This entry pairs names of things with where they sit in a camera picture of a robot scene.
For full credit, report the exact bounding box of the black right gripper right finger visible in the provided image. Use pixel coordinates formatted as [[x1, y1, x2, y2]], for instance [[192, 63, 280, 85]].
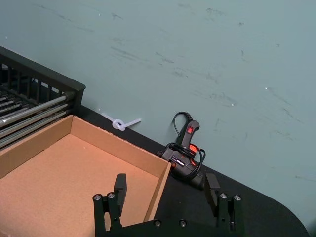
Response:
[[204, 173, 244, 232]]

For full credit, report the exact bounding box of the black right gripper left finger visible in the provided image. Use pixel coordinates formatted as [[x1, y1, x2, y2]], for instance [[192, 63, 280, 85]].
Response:
[[93, 173, 127, 232]]

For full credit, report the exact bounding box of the shallow brown cardboard tray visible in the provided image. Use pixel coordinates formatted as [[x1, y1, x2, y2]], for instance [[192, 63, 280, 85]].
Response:
[[0, 114, 172, 237]]

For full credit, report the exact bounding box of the black rack with steel bars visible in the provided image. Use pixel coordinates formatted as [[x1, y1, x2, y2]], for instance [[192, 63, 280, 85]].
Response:
[[0, 46, 86, 152]]

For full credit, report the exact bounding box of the black corded tool red switch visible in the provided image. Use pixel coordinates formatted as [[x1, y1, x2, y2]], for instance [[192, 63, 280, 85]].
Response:
[[155, 111, 207, 191]]

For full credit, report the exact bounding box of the plain pale wall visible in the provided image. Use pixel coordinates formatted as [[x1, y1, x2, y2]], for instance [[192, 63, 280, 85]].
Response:
[[0, 0, 316, 237]]

